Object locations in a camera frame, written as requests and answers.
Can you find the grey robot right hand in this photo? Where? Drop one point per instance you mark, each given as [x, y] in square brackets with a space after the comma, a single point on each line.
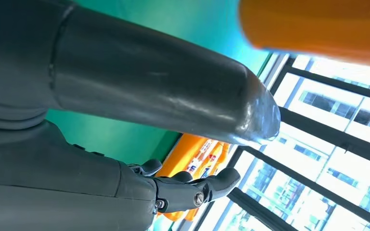
[108, 79]

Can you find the black window frame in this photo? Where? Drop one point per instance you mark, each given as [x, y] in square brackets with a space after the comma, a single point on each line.
[331, 135]

